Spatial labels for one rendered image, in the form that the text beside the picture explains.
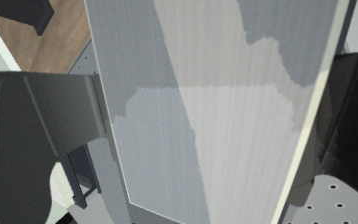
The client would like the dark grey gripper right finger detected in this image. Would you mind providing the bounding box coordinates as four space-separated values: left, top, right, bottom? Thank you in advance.
285 52 358 207

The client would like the dark grey rectangular frame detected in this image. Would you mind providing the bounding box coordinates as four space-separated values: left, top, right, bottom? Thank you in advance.
277 0 357 224

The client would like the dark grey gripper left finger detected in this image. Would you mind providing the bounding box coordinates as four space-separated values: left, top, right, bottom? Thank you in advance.
0 71 120 224

